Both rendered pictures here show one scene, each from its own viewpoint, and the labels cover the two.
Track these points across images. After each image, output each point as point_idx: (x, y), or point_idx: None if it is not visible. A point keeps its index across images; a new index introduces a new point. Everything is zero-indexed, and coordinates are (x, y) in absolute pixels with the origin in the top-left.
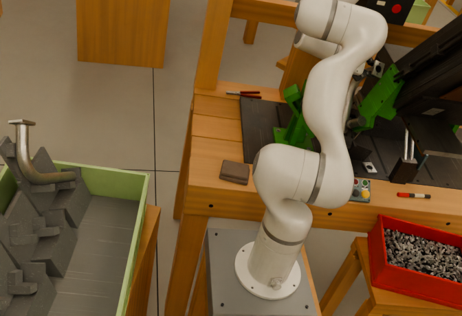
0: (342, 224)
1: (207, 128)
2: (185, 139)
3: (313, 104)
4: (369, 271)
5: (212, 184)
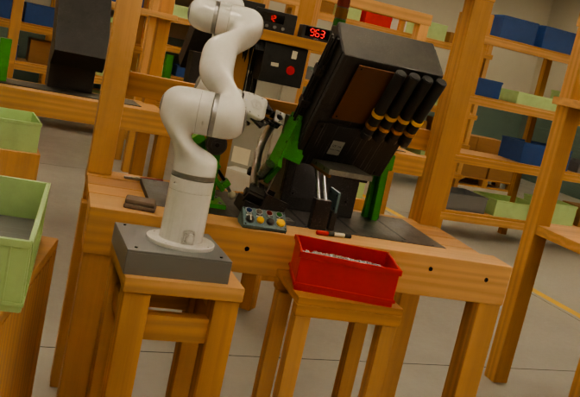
0: (261, 266)
1: (105, 191)
2: (72, 254)
3: (207, 60)
4: (292, 283)
5: (116, 209)
